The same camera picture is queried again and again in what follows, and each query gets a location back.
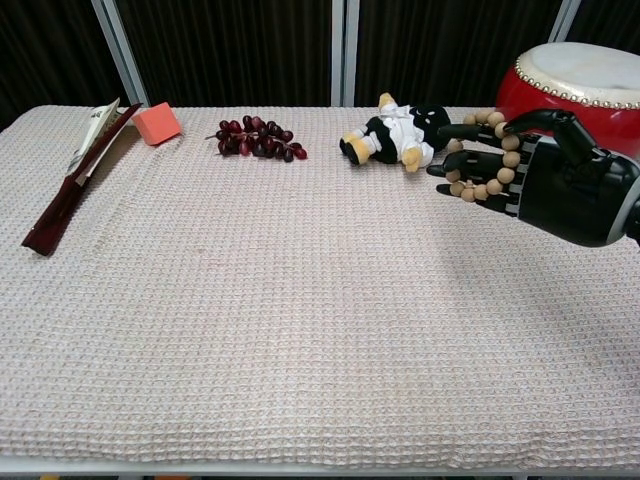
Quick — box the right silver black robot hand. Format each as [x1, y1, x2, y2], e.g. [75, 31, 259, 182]
[427, 108, 640, 249]

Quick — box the wooden bead bracelet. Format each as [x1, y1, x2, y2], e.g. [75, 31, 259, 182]
[444, 110, 524, 203]

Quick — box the red drum with white skin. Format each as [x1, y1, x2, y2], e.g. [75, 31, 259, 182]
[494, 42, 640, 165]

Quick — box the dark ribbed partition panel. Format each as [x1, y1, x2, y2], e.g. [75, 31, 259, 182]
[353, 0, 567, 108]
[572, 0, 640, 57]
[115, 0, 335, 108]
[0, 0, 129, 132]

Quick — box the black white plush doll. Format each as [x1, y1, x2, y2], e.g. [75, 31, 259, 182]
[339, 92, 454, 175]

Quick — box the dark red grape bunch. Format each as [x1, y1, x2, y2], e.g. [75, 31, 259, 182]
[205, 114, 309, 164]

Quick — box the beige waffle-weave tablecloth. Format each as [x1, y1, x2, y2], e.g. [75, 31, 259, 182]
[0, 103, 640, 472]

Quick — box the orange foam block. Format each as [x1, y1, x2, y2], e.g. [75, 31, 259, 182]
[130, 101, 183, 148]

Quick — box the dark red folding fan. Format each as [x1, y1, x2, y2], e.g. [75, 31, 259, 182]
[20, 97, 145, 258]

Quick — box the aluminium partition post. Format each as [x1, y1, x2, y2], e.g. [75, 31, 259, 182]
[331, 0, 360, 108]
[546, 0, 583, 45]
[91, 0, 150, 108]

